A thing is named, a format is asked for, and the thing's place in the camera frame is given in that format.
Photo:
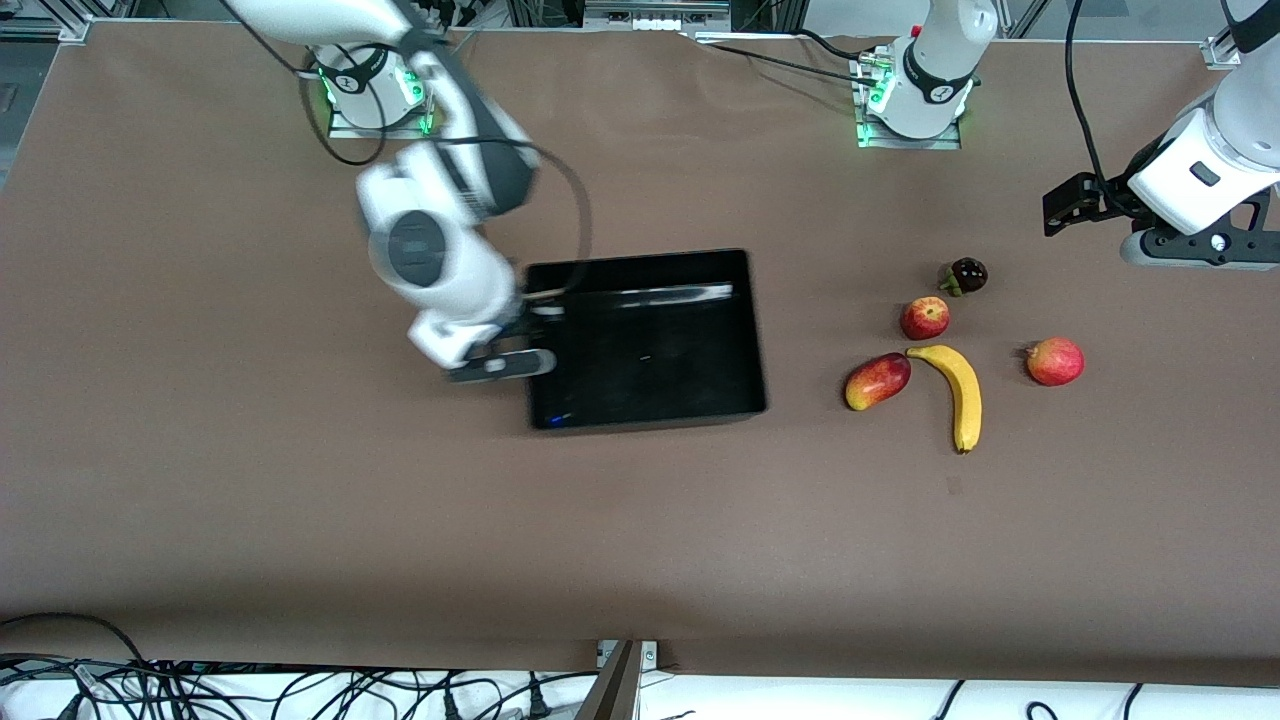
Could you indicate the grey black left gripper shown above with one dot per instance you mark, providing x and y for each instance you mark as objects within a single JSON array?
[{"x": 1108, "y": 199}]

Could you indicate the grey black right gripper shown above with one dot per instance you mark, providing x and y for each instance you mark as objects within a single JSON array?
[{"x": 527, "y": 325}]

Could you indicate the black rectangular plastic box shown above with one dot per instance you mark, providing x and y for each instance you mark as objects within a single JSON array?
[{"x": 650, "y": 350}]

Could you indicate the small red yellow apple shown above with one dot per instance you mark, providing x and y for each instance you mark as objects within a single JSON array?
[{"x": 924, "y": 319}]

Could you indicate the yellow banana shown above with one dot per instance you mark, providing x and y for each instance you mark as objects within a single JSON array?
[{"x": 963, "y": 395}]

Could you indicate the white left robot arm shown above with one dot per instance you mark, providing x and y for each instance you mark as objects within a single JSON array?
[{"x": 940, "y": 60}]

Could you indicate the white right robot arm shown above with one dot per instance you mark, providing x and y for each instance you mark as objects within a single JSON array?
[{"x": 440, "y": 260}]

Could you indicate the dark purple mangosteen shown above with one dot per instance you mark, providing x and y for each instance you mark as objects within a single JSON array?
[{"x": 968, "y": 275}]

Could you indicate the red pomegranate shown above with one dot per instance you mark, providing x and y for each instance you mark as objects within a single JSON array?
[{"x": 1055, "y": 362}]

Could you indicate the red yellow mango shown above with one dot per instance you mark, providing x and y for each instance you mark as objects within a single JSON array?
[{"x": 877, "y": 382}]

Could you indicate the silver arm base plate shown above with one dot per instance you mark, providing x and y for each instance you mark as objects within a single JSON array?
[
  {"x": 868, "y": 135},
  {"x": 345, "y": 130}
]

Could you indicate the aluminium frame profile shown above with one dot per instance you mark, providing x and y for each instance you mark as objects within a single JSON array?
[
  {"x": 45, "y": 20},
  {"x": 650, "y": 15},
  {"x": 1222, "y": 52}
]

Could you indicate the silver table edge bracket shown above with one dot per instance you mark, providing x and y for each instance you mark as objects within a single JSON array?
[{"x": 650, "y": 655}]

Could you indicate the dark grey post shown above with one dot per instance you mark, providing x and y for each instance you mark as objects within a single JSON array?
[{"x": 610, "y": 690}]

